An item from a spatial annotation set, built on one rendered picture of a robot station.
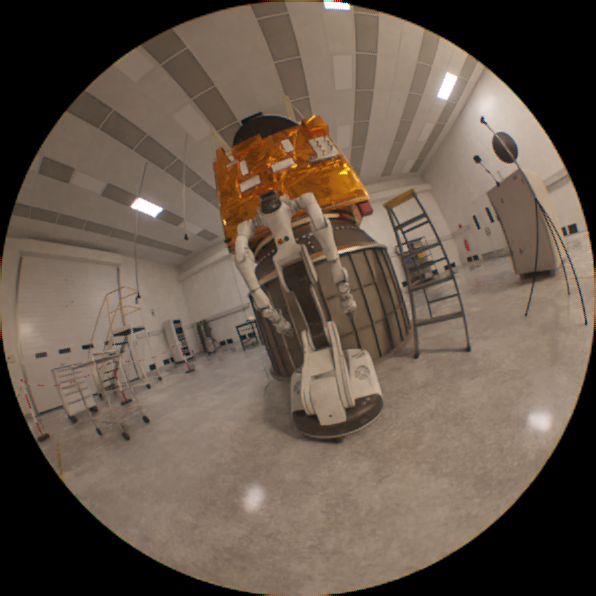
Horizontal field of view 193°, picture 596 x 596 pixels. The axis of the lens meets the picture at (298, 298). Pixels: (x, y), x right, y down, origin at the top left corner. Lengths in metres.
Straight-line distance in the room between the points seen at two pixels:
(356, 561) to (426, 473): 0.43
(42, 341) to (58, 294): 1.66
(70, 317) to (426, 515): 8.01
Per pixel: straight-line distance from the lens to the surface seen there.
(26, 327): 7.66
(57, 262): 8.33
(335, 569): 0.80
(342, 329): 1.71
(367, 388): 1.04
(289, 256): 1.04
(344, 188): 2.36
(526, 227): 3.44
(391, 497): 0.85
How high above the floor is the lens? 0.78
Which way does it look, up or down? 3 degrees up
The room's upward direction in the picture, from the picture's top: 18 degrees counter-clockwise
